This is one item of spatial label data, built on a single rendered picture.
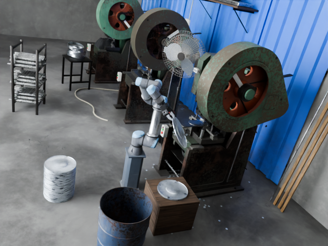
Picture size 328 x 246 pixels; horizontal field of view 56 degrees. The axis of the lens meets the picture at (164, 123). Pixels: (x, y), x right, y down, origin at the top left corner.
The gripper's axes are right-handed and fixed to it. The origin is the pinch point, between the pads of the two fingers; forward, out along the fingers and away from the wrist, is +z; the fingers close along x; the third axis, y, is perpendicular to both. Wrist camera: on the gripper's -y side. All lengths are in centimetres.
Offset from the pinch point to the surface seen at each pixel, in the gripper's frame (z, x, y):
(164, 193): 51, 45, -15
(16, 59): -115, 157, 182
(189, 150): 49, 11, 24
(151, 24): -50, -19, 175
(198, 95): 0.3, -28.3, 14.1
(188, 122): 37, 0, 54
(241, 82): 13, -66, 16
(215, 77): -10.8, -48.1, 2.1
